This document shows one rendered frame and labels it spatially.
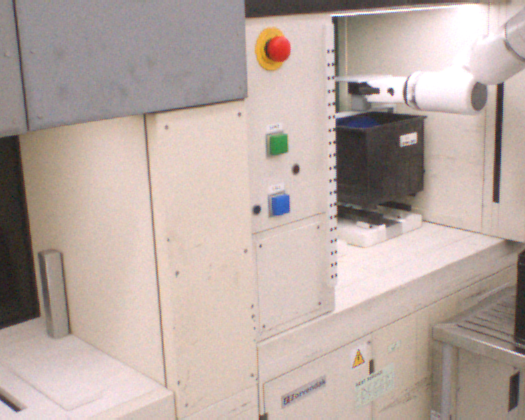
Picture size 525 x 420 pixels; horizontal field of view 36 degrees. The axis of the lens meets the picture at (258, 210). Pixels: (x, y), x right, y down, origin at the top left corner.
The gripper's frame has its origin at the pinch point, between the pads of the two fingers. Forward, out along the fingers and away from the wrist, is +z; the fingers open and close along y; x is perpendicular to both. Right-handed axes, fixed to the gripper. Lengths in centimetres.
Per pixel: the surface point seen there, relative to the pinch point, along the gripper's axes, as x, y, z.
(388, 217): -31.3, 3.1, -5.7
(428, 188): -25.8, 14.5, -8.9
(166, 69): 12, -77, -31
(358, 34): 10.7, 14.3, 13.0
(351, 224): -31.3, -6.9, -2.8
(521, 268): -31, -10, -48
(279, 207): -12, -57, -31
